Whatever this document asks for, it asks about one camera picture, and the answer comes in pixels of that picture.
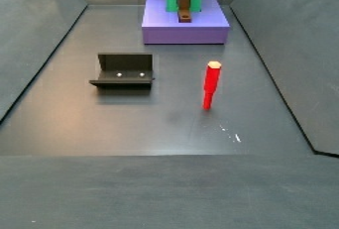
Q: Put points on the purple board base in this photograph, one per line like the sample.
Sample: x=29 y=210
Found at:
x=163 y=30

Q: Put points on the red peg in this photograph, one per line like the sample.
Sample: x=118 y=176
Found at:
x=212 y=74

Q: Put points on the black bracket holder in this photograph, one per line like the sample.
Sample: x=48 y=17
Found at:
x=124 y=69

